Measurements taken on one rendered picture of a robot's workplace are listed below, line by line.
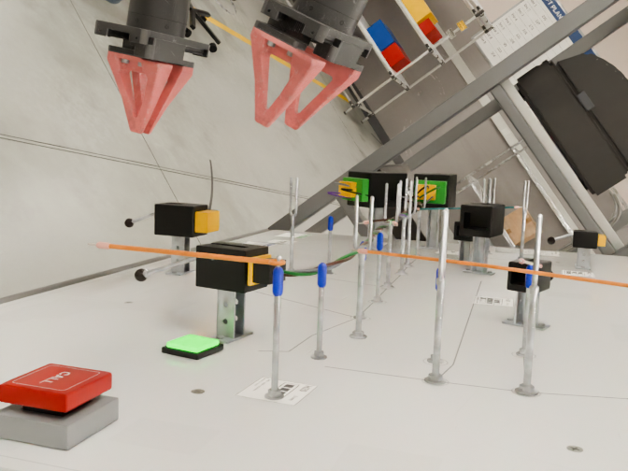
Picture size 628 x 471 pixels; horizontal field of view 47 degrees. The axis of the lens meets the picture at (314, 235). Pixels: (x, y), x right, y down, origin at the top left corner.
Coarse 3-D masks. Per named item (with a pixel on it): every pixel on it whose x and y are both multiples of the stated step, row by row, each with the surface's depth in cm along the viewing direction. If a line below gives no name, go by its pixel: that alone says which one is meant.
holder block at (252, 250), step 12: (204, 252) 69; (216, 252) 68; (228, 252) 67; (240, 252) 67; (252, 252) 68; (264, 252) 70; (204, 264) 69; (216, 264) 68; (228, 264) 67; (240, 264) 67; (204, 276) 69; (216, 276) 68; (228, 276) 68; (240, 276) 67; (216, 288) 68; (228, 288) 68; (240, 288) 67; (252, 288) 68
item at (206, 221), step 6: (204, 210) 102; (210, 210) 103; (216, 210) 103; (198, 216) 100; (204, 216) 100; (210, 216) 101; (216, 216) 102; (198, 222) 100; (204, 222) 100; (210, 222) 101; (216, 222) 102; (198, 228) 100; (204, 228) 100; (210, 228) 101; (216, 228) 103
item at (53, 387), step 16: (48, 368) 48; (64, 368) 48; (80, 368) 48; (0, 384) 45; (16, 384) 45; (32, 384) 45; (48, 384) 45; (64, 384) 45; (80, 384) 45; (96, 384) 46; (0, 400) 45; (16, 400) 45; (32, 400) 44; (48, 400) 44; (64, 400) 44; (80, 400) 45
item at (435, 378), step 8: (448, 216) 58; (448, 224) 59; (440, 232) 57; (440, 240) 57; (440, 248) 57; (440, 256) 57; (440, 264) 57; (440, 272) 57; (440, 280) 58; (440, 288) 58; (440, 296) 58; (440, 304) 58; (440, 312) 58; (440, 320) 59; (440, 328) 59; (440, 336) 59; (440, 344) 59; (432, 368) 59; (432, 376) 59; (440, 376) 59; (440, 384) 59
